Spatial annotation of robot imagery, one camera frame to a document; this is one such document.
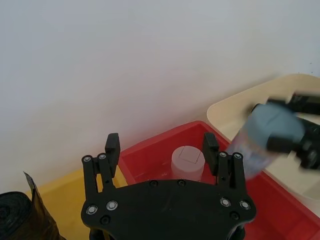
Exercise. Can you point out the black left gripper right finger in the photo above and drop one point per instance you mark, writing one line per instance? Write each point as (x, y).
(210, 152)

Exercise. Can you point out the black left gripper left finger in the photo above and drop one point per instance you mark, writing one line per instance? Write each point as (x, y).
(110, 152)

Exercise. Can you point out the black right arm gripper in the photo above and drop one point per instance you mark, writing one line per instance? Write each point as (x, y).
(311, 147)

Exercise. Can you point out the clear bottle with blue-grey cap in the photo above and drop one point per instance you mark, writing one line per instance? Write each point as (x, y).
(270, 122)

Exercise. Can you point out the clear bottle with grey cap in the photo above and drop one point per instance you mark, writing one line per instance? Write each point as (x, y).
(186, 162)

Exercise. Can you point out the cream plastic bin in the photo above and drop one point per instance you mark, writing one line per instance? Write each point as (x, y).
(235, 112)

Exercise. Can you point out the yellow plastic bin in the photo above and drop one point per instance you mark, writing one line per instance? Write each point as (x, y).
(67, 200)

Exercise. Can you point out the red plastic bin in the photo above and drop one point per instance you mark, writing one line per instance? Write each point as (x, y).
(270, 210)

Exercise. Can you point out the brown foil pouch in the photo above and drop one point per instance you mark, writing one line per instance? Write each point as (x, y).
(42, 220)

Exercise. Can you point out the black bag roll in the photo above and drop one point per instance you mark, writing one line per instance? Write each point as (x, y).
(12, 215)

